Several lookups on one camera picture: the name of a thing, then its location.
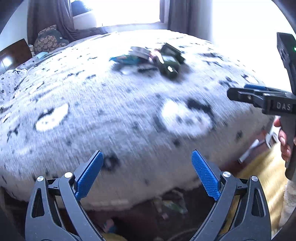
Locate white box by window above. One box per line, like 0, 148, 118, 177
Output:
73, 11, 97, 30

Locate left dark curtain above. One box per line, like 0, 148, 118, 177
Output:
27, 0, 107, 44

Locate person's right hand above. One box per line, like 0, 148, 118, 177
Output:
273, 118, 292, 162

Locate grey patterned pillow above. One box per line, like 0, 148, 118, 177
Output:
0, 57, 42, 105

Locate grey patterned fleece blanket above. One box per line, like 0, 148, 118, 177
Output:
1, 30, 273, 209

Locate dark curtain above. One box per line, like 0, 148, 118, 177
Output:
159, 0, 213, 41
27, 0, 107, 44

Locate right dark curtain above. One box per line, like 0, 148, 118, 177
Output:
159, 0, 213, 41

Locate blue snack wrapper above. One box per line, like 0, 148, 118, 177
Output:
109, 55, 148, 65

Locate dark blue cloth pile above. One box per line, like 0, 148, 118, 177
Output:
70, 0, 93, 16

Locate round silver tin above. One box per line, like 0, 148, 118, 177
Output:
129, 46, 151, 59

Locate light blue small item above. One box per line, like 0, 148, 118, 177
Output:
35, 52, 49, 60

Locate olive green bottle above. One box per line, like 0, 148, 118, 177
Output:
153, 55, 181, 79

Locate brown patterned cushion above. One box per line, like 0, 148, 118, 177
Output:
34, 25, 69, 54

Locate brown wooden headboard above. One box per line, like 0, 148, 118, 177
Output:
0, 39, 32, 74

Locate dark green square bottle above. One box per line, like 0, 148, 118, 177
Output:
160, 43, 185, 64

